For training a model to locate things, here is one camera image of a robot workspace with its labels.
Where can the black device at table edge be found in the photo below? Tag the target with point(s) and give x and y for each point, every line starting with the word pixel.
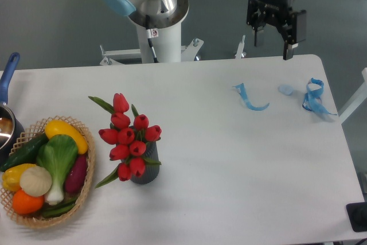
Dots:
pixel 357 216

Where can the orange fruit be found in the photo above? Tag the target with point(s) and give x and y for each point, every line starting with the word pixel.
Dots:
pixel 24 204

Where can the blue handled saucepan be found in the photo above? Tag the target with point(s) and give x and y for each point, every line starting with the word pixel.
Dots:
pixel 11 128

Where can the green bok choy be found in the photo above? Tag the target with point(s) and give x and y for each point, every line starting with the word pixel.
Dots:
pixel 57 156

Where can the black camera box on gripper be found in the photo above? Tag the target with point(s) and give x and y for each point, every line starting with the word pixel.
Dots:
pixel 300 25

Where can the dark green cucumber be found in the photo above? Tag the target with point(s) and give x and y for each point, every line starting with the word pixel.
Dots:
pixel 26 154

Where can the blue tangled ribbon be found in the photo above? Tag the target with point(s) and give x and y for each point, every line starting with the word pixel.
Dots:
pixel 312 101

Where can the yellow bell pepper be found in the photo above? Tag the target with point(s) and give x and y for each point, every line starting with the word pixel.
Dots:
pixel 11 177

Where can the white frame bar right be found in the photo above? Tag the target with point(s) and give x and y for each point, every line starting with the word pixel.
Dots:
pixel 354 101

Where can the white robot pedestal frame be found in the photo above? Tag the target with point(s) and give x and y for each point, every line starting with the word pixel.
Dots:
pixel 155 46

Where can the dark grey ribbed vase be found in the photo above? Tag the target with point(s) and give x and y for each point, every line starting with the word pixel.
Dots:
pixel 141 163

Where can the blue curved tape strip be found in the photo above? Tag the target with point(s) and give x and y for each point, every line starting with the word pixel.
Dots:
pixel 241 89

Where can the white garlic bulb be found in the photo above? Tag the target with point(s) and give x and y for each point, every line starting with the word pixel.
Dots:
pixel 35 181

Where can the metal clamp bracket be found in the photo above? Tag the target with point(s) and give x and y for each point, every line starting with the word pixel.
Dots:
pixel 240 52

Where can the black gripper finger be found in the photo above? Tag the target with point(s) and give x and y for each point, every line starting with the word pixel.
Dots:
pixel 258 35
pixel 289 36

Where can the purple sweet potato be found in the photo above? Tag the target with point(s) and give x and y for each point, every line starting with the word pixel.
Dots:
pixel 76 177

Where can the green bean pods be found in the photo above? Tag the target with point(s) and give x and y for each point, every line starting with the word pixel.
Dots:
pixel 59 209

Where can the red tulip bouquet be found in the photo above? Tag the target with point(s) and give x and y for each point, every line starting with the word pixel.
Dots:
pixel 123 116

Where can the woven wicker basket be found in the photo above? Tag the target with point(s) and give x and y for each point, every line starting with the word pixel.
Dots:
pixel 34 220

